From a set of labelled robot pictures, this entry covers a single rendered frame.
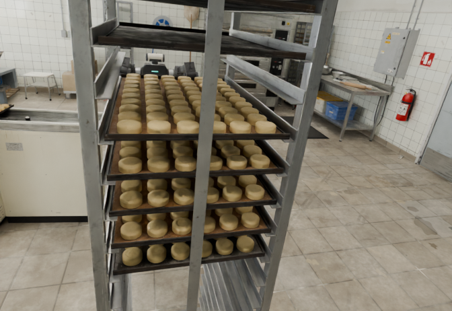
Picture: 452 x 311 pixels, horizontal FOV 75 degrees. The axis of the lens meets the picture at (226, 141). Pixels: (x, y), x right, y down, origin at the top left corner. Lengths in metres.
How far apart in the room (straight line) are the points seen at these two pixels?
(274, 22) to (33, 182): 4.74
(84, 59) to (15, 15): 6.34
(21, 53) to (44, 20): 0.78
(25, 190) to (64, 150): 0.48
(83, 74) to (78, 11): 0.10
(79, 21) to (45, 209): 2.41
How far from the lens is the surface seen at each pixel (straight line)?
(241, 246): 0.88
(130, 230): 0.78
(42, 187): 2.77
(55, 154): 2.59
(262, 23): 5.93
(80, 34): 0.57
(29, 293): 2.46
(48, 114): 2.82
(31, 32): 6.86
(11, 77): 3.04
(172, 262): 0.85
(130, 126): 0.63
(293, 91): 0.71
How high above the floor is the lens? 1.73
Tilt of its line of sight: 22 degrees down
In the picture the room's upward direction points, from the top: 6 degrees clockwise
